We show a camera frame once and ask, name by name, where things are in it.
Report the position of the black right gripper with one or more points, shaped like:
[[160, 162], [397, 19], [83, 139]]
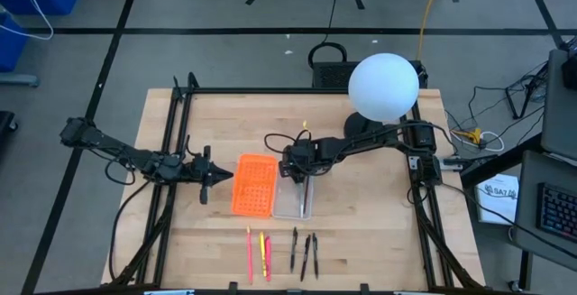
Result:
[[299, 157]]

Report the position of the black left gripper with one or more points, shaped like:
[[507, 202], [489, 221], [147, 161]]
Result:
[[198, 171]]

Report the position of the brown pencil with blue cap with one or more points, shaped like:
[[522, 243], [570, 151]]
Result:
[[306, 196]]

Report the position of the black pen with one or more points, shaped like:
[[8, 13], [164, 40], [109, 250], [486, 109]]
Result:
[[294, 250], [315, 256], [305, 256]]

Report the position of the yellow highlighter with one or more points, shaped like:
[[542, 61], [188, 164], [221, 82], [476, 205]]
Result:
[[262, 252]]

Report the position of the pink pencil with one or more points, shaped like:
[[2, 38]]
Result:
[[249, 254]]

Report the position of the pink highlighter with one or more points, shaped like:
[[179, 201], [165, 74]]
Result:
[[268, 259]]

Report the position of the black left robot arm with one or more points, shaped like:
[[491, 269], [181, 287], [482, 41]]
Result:
[[112, 147]]

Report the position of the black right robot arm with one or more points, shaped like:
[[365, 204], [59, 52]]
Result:
[[360, 141]]

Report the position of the clear plastic supply box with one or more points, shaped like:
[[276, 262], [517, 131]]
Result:
[[288, 200]]

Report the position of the orange perforated plastic lid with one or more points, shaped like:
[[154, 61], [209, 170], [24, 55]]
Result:
[[254, 187]]

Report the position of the yellow tie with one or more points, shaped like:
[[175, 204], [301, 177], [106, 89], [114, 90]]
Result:
[[305, 126]]

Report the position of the white globe lamp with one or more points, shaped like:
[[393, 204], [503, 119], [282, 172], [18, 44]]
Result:
[[383, 87]]

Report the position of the yellow power plug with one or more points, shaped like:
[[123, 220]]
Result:
[[469, 136]]

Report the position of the white booklet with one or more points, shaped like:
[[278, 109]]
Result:
[[496, 205]]

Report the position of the grey desk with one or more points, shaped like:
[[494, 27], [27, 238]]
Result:
[[529, 173]]

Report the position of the black keyboard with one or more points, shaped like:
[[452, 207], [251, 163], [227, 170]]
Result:
[[559, 214]]

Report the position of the black aluminium table frame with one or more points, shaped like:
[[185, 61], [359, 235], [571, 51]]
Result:
[[270, 90]]

